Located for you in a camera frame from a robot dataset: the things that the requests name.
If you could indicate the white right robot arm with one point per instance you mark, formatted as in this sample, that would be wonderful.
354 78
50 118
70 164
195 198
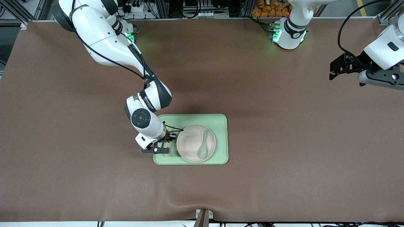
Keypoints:
94 31

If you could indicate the light green rectangular tray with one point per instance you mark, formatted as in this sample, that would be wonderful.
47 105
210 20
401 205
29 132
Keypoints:
221 142

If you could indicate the beige round plate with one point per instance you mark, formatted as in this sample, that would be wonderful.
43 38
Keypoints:
189 142

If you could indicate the grey-green plastic spoon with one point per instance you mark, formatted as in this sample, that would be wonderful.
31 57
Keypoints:
203 153

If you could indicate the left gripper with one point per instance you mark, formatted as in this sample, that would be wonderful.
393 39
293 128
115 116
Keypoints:
358 63

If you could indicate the white power strip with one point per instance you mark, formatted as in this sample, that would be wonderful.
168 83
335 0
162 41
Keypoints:
139 8

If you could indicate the orange packaged snacks pile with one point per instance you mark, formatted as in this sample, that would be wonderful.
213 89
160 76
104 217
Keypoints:
268 9

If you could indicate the white terminal block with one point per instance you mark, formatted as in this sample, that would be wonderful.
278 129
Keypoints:
203 14

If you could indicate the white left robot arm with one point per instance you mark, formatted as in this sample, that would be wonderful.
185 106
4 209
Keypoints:
292 31

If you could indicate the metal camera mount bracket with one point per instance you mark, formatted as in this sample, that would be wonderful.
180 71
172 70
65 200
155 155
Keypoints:
202 219

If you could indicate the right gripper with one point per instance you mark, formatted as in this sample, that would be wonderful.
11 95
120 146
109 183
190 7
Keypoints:
168 136

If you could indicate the brown table mat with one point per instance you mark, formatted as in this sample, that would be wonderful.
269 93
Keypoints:
202 189

